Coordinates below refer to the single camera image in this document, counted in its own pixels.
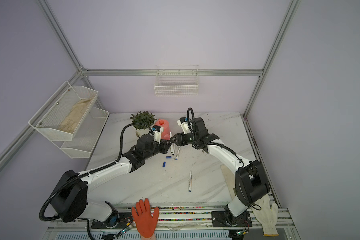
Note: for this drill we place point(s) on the white knit glove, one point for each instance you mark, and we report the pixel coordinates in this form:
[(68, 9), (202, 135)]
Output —
[(267, 215)]

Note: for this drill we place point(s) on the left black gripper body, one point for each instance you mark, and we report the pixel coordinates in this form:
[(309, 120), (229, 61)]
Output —
[(162, 147)]

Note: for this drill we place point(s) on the pink watering can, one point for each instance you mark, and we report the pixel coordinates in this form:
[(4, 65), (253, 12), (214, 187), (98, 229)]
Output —
[(164, 128)]

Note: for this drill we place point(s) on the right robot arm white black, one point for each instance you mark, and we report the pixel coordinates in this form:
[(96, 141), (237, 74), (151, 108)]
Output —
[(251, 183)]

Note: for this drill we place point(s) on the white marker blue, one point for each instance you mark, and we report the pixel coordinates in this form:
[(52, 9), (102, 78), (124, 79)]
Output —
[(177, 154), (170, 138)]

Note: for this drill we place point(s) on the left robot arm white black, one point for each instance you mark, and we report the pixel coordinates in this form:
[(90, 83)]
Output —
[(70, 201)]

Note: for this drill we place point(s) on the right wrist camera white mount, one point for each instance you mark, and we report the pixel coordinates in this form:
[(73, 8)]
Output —
[(183, 123)]

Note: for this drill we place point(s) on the orange rubber glove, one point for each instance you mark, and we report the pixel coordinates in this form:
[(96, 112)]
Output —
[(146, 221)]

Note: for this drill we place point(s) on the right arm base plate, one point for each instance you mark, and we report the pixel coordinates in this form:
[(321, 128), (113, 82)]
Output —
[(224, 219)]

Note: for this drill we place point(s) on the white wire wall basket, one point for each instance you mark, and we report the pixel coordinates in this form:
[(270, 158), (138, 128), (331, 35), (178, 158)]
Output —
[(176, 80)]

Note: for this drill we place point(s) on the potted green plant white pot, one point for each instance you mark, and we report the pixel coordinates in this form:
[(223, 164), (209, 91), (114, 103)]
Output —
[(143, 121)]

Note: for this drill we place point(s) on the white upper mesh shelf bin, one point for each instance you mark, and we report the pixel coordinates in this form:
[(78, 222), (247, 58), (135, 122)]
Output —
[(47, 120)]

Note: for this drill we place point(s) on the white lower mesh shelf bin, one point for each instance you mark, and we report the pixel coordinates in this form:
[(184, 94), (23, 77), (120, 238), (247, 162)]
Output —
[(87, 136)]

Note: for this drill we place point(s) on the beige green work glove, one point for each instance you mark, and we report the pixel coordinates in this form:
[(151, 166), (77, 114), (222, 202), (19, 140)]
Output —
[(230, 180)]

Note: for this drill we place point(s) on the white mesh shelf bin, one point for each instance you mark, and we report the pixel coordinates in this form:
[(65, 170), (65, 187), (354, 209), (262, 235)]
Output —
[(47, 120), (87, 136)]

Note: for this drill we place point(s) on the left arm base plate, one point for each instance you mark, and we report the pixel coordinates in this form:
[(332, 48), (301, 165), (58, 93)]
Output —
[(119, 221)]

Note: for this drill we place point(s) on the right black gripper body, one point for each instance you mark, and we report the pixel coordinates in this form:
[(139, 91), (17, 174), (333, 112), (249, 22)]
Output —
[(184, 140)]

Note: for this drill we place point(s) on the beige glove in shelf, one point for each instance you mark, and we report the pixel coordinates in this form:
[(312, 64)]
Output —
[(72, 120)]

